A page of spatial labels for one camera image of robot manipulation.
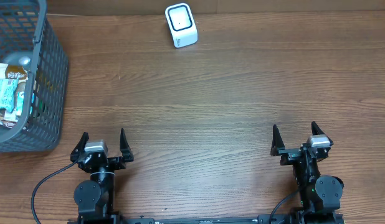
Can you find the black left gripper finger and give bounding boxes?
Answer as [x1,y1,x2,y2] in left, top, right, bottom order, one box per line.
[70,132,89,162]
[120,128,134,162]

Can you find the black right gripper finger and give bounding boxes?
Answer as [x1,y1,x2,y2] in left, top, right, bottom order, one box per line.
[311,121,334,146]
[270,124,285,156]

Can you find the green lid spice jar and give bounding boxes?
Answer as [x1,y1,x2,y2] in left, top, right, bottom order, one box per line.
[13,82,26,117]

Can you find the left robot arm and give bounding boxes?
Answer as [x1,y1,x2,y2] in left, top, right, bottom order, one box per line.
[70,129,134,223]

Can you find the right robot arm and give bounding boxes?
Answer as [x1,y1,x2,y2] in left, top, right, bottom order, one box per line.
[267,121,345,223]

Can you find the white barcode scanner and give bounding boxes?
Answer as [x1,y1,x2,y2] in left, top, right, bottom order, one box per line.
[164,2,198,48]

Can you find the brown white snack wrapper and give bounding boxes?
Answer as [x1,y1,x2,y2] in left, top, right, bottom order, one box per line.
[0,109,20,128]

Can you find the teal white snack packet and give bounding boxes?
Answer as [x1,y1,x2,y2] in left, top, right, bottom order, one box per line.
[0,79,19,112]

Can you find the brown Pantree snack packet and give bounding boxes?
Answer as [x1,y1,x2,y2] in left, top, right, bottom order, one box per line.
[0,63,28,82]

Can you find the clear plastic container in basket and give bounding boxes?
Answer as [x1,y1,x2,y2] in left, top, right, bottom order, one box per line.
[2,51,33,67]

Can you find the grey plastic mesh basket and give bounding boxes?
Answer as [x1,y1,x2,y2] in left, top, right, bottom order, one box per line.
[0,0,69,152]

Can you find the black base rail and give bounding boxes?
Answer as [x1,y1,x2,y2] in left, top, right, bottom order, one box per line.
[68,215,345,224]

